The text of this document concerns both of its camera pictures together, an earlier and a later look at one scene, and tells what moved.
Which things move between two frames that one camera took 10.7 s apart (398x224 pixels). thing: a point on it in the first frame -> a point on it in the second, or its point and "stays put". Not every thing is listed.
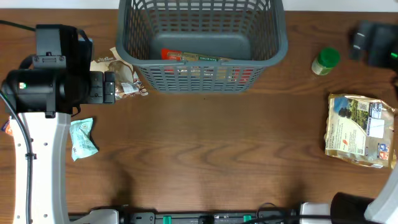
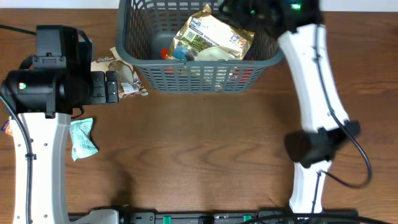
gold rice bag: x=360 y=129 -> x=206 y=37
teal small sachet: x=82 y=144 stays put
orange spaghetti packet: x=173 y=55 -> x=240 y=73
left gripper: x=106 y=88 stays put
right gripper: x=382 y=37 -> x=232 y=10
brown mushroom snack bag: x=126 y=83 stays put
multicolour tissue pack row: x=7 y=127 stays put
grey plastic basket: x=201 y=46 stays put
